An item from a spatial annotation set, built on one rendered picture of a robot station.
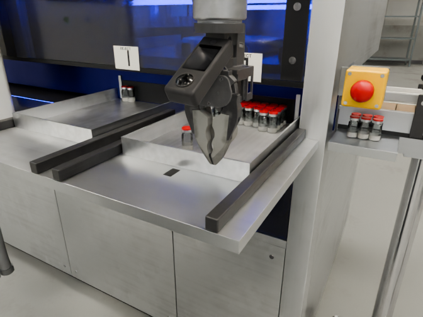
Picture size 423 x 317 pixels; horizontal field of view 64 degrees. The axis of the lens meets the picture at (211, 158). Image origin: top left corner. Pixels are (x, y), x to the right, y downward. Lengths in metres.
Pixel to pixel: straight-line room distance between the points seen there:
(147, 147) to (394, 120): 0.53
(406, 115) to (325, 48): 0.24
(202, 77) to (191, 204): 0.17
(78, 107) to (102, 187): 0.51
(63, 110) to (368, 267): 1.52
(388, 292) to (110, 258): 0.93
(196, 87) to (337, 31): 0.36
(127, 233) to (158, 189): 0.71
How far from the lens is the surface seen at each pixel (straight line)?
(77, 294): 1.70
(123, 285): 1.41
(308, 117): 0.75
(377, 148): 0.75
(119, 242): 1.28
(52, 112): 0.98
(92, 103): 1.06
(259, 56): 0.76
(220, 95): 0.49
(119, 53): 0.97
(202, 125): 0.52
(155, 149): 0.61
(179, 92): 0.43
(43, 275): 1.85
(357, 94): 0.68
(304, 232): 0.86
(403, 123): 0.84
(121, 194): 0.52
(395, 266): 1.04
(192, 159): 0.57
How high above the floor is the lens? 1.12
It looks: 23 degrees down
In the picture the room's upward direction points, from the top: straight up
